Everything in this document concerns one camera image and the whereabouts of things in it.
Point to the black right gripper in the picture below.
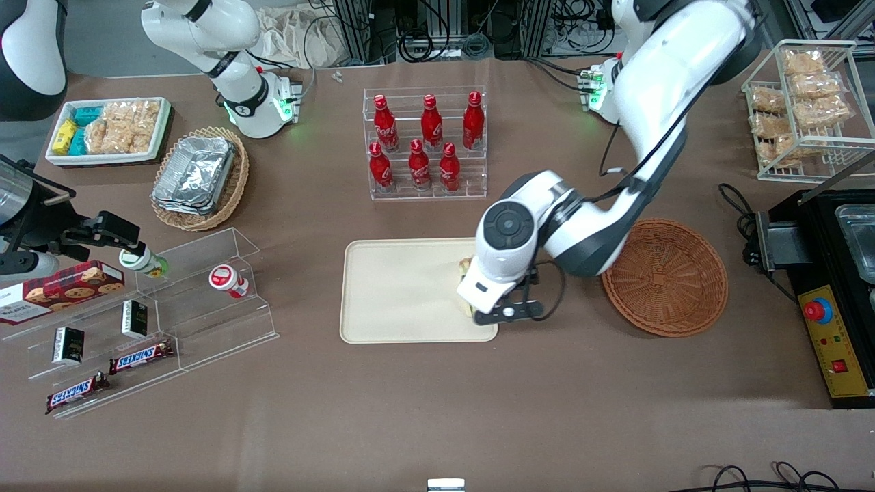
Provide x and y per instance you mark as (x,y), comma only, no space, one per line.
(42,233)

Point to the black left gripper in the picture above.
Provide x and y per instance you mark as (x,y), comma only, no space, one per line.
(532,279)

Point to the triangular sandwich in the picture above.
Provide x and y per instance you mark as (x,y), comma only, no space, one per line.
(465,265)

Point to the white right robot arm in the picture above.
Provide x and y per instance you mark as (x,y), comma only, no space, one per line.
(232,41)

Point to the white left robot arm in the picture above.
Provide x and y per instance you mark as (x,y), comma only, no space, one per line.
(656,89)

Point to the cream plastic serving tray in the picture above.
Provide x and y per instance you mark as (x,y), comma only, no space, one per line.
(403,290)

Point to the white rectangular snack tray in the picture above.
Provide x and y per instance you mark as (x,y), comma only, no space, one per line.
(160,130)

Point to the light oval wicker basket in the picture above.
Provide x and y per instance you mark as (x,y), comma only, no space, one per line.
(236,184)

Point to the brown round wicker basket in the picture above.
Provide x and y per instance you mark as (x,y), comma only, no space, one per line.
(670,287)

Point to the green lid yogurt bottle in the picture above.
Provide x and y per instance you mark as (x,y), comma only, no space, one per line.
(140,260)

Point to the red tartan cookie box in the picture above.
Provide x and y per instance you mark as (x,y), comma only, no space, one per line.
(75,283)

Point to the teal snack pack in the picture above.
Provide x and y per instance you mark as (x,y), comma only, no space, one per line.
(78,142)
(87,115)

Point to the small black chocolate box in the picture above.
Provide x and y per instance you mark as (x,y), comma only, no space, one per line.
(68,345)
(135,319)

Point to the clear rice cracker pack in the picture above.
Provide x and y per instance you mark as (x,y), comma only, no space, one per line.
(99,137)
(137,123)

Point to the yellow snack pack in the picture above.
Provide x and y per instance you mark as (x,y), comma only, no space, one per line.
(65,137)

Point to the stacked aluminium foil trays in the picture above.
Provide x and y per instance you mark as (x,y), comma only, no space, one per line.
(195,174)

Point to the Snickers chocolate bar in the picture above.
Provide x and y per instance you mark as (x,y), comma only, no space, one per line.
(76,393)
(140,356)

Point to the red lid yogurt bottle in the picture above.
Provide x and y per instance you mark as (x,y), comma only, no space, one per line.
(225,278)

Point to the clear acrylic stepped shelf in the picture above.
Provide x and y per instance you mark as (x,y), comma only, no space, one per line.
(205,321)

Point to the red cola bottle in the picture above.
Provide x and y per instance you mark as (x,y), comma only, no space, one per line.
(431,126)
(385,126)
(380,169)
(449,169)
(473,123)
(419,167)

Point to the clear acrylic bottle rack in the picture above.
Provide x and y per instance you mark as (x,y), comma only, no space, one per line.
(403,102)

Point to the beige cloth bag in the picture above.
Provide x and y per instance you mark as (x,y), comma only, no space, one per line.
(294,37)

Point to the fried snack clear pack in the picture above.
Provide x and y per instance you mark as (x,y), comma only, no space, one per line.
(768,101)
(803,63)
(824,113)
(776,152)
(813,85)
(769,125)

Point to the black countertop appliance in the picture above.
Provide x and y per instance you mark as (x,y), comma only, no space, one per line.
(820,232)

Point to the yellow emergency stop control box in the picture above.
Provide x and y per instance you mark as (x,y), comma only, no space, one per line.
(830,342)

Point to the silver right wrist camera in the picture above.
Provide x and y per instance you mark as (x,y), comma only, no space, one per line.
(27,264)

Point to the aluminium frame profile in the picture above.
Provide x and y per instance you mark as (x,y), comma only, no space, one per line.
(796,17)
(355,27)
(540,27)

